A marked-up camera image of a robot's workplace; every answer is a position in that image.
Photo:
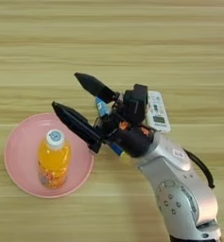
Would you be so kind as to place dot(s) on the orange juice bottle white cap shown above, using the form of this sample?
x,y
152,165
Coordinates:
x,y
53,164

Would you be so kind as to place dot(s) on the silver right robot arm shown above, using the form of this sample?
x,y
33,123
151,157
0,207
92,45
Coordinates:
x,y
179,189

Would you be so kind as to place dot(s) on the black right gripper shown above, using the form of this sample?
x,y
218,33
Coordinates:
x,y
130,138

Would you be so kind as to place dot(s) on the black box with white label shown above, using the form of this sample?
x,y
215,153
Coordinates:
x,y
135,104

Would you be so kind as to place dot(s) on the pink round plate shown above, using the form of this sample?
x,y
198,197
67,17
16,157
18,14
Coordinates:
x,y
22,148

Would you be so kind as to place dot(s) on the blue glue stick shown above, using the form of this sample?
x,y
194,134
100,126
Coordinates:
x,y
102,108

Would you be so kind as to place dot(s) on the white remote control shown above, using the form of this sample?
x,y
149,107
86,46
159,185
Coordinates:
x,y
159,116

